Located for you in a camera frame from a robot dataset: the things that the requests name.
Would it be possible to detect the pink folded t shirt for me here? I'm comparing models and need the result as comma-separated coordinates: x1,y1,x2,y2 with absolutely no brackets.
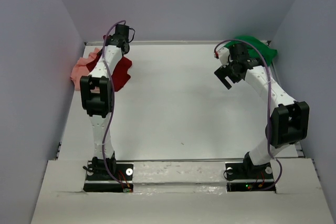
70,48,100,91

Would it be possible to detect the green t shirt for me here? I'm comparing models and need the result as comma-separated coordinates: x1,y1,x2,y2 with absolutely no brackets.
224,35,278,66

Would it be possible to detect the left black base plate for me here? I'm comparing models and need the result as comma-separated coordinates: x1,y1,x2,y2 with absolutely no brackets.
83,162,134,193

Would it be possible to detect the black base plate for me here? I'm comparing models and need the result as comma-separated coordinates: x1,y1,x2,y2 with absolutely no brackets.
223,162,276,193
83,162,134,193

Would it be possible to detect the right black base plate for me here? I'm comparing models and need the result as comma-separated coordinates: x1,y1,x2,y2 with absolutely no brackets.
223,162,276,193

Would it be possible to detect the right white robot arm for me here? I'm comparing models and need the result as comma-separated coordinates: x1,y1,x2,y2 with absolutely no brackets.
214,39,310,181

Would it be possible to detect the red t shirt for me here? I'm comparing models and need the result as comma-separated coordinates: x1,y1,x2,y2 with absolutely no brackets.
86,48,132,92

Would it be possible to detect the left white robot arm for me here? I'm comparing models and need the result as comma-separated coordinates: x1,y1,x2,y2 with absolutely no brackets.
79,20,135,183

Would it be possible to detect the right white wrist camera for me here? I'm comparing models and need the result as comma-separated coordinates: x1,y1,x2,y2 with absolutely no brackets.
214,46,230,66

